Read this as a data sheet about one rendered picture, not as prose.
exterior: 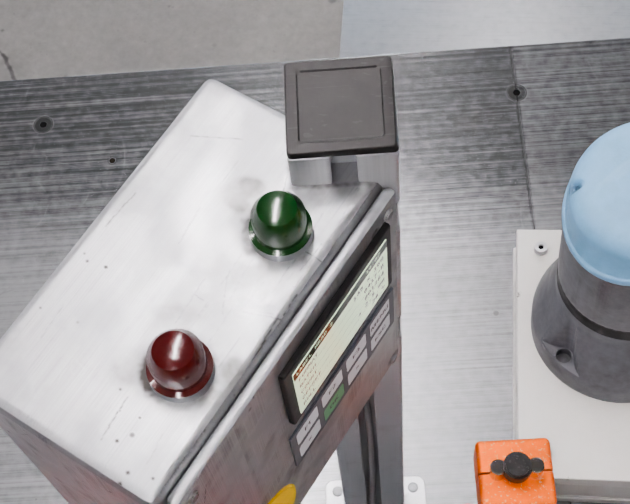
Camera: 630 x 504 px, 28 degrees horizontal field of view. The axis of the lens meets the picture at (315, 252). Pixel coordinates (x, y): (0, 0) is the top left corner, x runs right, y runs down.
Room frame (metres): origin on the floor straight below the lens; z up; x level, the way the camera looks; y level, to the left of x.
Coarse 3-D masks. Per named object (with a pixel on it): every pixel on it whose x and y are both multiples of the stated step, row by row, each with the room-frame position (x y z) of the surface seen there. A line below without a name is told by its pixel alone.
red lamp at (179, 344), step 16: (160, 336) 0.19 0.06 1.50; (176, 336) 0.19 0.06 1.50; (192, 336) 0.19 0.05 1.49; (160, 352) 0.19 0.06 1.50; (176, 352) 0.18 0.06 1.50; (192, 352) 0.18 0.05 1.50; (208, 352) 0.19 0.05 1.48; (160, 368) 0.18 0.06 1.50; (176, 368) 0.18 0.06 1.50; (192, 368) 0.18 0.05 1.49; (208, 368) 0.18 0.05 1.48; (160, 384) 0.18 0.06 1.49; (176, 384) 0.18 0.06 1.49; (192, 384) 0.18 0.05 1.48; (208, 384) 0.18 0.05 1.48; (176, 400) 0.17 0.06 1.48
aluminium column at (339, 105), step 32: (288, 64) 0.30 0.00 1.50; (320, 64) 0.30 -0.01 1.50; (352, 64) 0.30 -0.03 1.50; (384, 64) 0.30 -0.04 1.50; (288, 96) 0.29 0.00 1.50; (320, 96) 0.29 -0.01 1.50; (352, 96) 0.28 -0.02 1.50; (384, 96) 0.28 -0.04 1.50; (288, 128) 0.27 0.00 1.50; (320, 128) 0.27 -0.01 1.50; (352, 128) 0.27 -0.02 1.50; (384, 128) 0.27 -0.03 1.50; (288, 160) 0.26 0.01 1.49; (320, 160) 0.26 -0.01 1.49; (352, 160) 0.27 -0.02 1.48; (384, 160) 0.26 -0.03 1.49; (384, 384) 0.26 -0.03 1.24; (384, 416) 0.26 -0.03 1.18; (352, 448) 0.26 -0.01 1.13; (384, 448) 0.26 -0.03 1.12; (352, 480) 0.26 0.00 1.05; (384, 480) 0.26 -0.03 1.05
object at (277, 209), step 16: (272, 192) 0.25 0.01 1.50; (288, 192) 0.25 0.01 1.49; (256, 208) 0.24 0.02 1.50; (272, 208) 0.24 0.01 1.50; (288, 208) 0.24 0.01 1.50; (304, 208) 0.24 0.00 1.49; (256, 224) 0.24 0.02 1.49; (272, 224) 0.23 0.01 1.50; (288, 224) 0.23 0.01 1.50; (304, 224) 0.23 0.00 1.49; (256, 240) 0.24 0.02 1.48; (272, 240) 0.23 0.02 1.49; (288, 240) 0.23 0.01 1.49; (304, 240) 0.23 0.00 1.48; (272, 256) 0.23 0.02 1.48; (288, 256) 0.23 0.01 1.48
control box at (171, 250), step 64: (192, 128) 0.30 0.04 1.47; (256, 128) 0.29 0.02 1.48; (128, 192) 0.27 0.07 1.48; (192, 192) 0.27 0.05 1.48; (256, 192) 0.26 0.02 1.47; (320, 192) 0.26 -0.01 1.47; (384, 192) 0.25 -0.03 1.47; (128, 256) 0.24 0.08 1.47; (192, 256) 0.24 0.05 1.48; (256, 256) 0.23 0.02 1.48; (320, 256) 0.23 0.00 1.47; (64, 320) 0.22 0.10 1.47; (128, 320) 0.21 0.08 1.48; (192, 320) 0.21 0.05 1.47; (256, 320) 0.20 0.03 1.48; (0, 384) 0.19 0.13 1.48; (64, 384) 0.19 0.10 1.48; (128, 384) 0.18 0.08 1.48; (256, 384) 0.18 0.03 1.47; (64, 448) 0.16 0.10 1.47; (128, 448) 0.16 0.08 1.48; (192, 448) 0.16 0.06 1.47; (256, 448) 0.17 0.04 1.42; (320, 448) 0.20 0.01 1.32
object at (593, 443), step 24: (528, 240) 0.51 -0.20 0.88; (552, 240) 0.51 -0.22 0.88; (528, 264) 0.49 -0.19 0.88; (528, 288) 0.46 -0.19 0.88; (528, 312) 0.44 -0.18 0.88; (528, 336) 0.42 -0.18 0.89; (528, 360) 0.39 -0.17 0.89; (528, 384) 0.37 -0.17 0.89; (552, 384) 0.37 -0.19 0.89; (528, 408) 0.35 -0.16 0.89; (552, 408) 0.35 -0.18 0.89; (576, 408) 0.34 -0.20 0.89; (600, 408) 0.34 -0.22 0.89; (624, 408) 0.34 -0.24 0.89; (528, 432) 0.33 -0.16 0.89; (552, 432) 0.32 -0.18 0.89; (576, 432) 0.32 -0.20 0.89; (600, 432) 0.32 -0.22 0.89; (624, 432) 0.31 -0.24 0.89; (552, 456) 0.30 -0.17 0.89; (576, 456) 0.30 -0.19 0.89; (600, 456) 0.30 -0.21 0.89; (624, 456) 0.29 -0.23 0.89; (576, 480) 0.28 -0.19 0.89; (600, 480) 0.28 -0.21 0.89; (624, 480) 0.27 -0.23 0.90
